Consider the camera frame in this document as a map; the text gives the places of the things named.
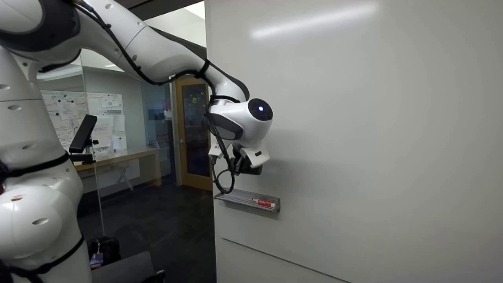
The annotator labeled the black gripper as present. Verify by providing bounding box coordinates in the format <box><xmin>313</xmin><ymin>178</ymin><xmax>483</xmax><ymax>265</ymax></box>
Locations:
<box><xmin>230</xmin><ymin>145</ymin><xmax>265</xmax><ymax>178</ymax></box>

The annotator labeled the white whiteboard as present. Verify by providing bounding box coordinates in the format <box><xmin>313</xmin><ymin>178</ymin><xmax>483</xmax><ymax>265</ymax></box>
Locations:
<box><xmin>205</xmin><ymin>0</ymin><xmax>503</xmax><ymax>283</ymax></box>

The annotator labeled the grey aluminium marker tray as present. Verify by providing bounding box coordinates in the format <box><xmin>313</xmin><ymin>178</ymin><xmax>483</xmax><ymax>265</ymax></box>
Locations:
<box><xmin>213</xmin><ymin>186</ymin><xmax>282</xmax><ymax>216</ymax></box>

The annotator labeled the red dry-erase marker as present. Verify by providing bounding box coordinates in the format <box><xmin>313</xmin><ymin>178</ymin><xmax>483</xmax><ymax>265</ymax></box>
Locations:
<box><xmin>252</xmin><ymin>197</ymin><xmax>279</xmax><ymax>210</ymax></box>

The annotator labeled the wooden door with glass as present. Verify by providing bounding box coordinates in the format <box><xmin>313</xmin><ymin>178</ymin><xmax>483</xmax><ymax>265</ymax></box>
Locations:
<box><xmin>172</xmin><ymin>76</ymin><xmax>214</xmax><ymax>194</ymax></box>

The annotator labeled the wooden desk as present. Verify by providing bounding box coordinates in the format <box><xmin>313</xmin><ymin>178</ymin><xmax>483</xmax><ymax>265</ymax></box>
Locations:
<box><xmin>73</xmin><ymin>148</ymin><xmax>164</xmax><ymax>194</ymax></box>

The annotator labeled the dark flat panel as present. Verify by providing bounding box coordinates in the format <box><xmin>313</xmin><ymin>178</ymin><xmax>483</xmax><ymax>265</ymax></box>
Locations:
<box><xmin>90</xmin><ymin>250</ymin><xmax>169</xmax><ymax>283</ymax></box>

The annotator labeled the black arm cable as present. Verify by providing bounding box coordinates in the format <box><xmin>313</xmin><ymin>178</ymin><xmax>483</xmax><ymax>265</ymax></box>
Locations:
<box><xmin>78</xmin><ymin>0</ymin><xmax>239</xmax><ymax>195</ymax></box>

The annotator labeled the small white wall poster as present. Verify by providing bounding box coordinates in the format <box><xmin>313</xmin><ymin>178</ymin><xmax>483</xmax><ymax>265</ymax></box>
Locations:
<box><xmin>85</xmin><ymin>93</ymin><xmax>129</xmax><ymax>156</ymax></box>

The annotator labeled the black phone on mount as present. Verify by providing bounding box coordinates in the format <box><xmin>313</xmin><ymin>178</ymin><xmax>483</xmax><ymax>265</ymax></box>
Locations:
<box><xmin>68</xmin><ymin>114</ymin><xmax>100</xmax><ymax>156</ymax></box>

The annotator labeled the large white wall poster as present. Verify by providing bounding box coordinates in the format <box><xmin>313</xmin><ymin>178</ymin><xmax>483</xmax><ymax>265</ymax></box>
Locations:
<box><xmin>40</xmin><ymin>90</ymin><xmax>89</xmax><ymax>155</ymax></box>

